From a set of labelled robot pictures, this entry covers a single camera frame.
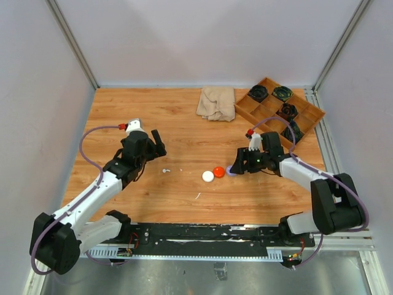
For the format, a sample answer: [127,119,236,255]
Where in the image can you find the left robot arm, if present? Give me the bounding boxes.
[29,128,166,275]

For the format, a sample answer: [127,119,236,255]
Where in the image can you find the orange round case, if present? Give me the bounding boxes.
[212,167,226,178]

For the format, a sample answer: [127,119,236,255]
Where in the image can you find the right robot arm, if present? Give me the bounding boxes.
[230,130,368,246]

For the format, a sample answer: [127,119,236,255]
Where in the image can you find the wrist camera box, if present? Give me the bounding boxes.
[125,118,144,136]
[246,129,262,151]

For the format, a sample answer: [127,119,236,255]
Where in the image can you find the beige folded cloth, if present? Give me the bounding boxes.
[196,86,236,122]

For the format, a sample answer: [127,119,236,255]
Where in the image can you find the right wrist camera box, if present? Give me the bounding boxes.
[246,129,262,151]

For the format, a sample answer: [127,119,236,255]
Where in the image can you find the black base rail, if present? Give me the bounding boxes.
[89,222,315,261]

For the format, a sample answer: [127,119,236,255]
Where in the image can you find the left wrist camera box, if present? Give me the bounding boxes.
[125,118,144,136]

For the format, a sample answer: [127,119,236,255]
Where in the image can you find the white earbud charging case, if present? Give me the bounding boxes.
[201,171,215,183]

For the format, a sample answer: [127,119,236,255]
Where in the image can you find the dark rolled sock bottom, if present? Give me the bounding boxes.
[281,120,304,144]

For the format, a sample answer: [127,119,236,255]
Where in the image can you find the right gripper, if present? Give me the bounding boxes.
[230,146,270,175]

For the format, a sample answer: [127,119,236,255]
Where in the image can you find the purple round case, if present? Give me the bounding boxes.
[226,165,235,177]

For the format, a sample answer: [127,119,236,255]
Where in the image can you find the dark rolled sock middle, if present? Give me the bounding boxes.
[276,103,298,122]

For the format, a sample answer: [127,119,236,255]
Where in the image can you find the dark rolled sock top-left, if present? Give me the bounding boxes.
[247,85,269,103]

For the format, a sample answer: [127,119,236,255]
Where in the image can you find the wooden compartment tray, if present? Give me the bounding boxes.
[235,77,325,149]

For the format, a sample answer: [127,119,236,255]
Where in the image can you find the dark rolled sock top-right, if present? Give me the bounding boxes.
[272,86,293,103]

